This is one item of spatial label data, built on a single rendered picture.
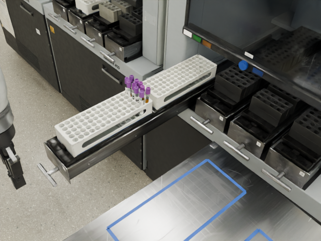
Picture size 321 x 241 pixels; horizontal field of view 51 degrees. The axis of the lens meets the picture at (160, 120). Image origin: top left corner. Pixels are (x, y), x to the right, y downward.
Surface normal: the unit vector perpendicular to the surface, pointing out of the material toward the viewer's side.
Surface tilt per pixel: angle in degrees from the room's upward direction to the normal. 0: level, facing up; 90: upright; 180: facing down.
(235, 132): 90
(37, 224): 0
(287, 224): 0
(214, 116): 90
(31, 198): 0
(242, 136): 90
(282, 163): 90
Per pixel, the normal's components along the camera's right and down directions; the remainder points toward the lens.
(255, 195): 0.04, -0.73
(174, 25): -0.74, 0.44
